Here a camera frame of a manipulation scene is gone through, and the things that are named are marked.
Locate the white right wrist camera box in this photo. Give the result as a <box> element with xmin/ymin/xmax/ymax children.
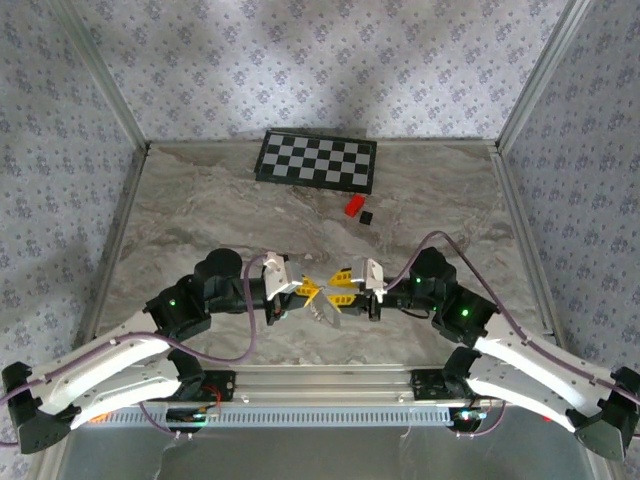
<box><xmin>351</xmin><ymin>258</ymin><xmax>387</xmax><ymax>304</ymax></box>

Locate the aluminium base extrusion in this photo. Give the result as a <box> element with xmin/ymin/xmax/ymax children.
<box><xmin>199</xmin><ymin>364</ymin><xmax>451</xmax><ymax>406</ymax></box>

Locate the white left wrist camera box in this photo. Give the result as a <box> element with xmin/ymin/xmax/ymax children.
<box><xmin>262</xmin><ymin>251</ymin><xmax>304</xmax><ymax>301</ymax></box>

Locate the black and grey chessboard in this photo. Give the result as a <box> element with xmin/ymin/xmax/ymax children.
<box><xmin>253</xmin><ymin>129</ymin><xmax>379</xmax><ymax>196</ymax></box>

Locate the grey slotted cable duct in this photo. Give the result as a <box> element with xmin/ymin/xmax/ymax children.
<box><xmin>89</xmin><ymin>404</ymin><xmax>454</xmax><ymax>429</ymax></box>

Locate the aluminium frame rail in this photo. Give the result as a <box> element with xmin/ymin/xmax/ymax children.
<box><xmin>34</xmin><ymin>439</ymin><xmax>74</xmax><ymax>480</ymax></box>
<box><xmin>69</xmin><ymin>144</ymin><xmax>151</xmax><ymax>354</ymax></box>
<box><xmin>489</xmin><ymin>142</ymin><xmax>569</xmax><ymax>349</ymax></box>
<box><xmin>147</xmin><ymin>138</ymin><xmax>499</xmax><ymax>149</ymax></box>
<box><xmin>587</xmin><ymin>444</ymin><xmax>624</xmax><ymax>480</ymax></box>

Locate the aluminium frame post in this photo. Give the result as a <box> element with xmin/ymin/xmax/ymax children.
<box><xmin>493</xmin><ymin>0</ymin><xmax>596</xmax><ymax>151</ymax></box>
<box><xmin>49</xmin><ymin>0</ymin><xmax>152</xmax><ymax>154</ymax></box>

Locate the grey metal sheet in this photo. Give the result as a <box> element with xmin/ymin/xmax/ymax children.
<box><xmin>39</xmin><ymin>424</ymin><xmax>611</xmax><ymax>480</ymax></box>

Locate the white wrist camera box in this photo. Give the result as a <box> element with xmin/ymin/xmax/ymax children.
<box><xmin>351</xmin><ymin>258</ymin><xmax>387</xmax><ymax>304</ymax></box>
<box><xmin>262</xmin><ymin>251</ymin><xmax>304</xmax><ymax>301</ymax></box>

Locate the small controller board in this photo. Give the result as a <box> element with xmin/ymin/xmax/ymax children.
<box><xmin>449</xmin><ymin>407</ymin><xmax>489</xmax><ymax>430</ymax></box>
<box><xmin>166</xmin><ymin>407</ymin><xmax>222</xmax><ymax>427</ymax></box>

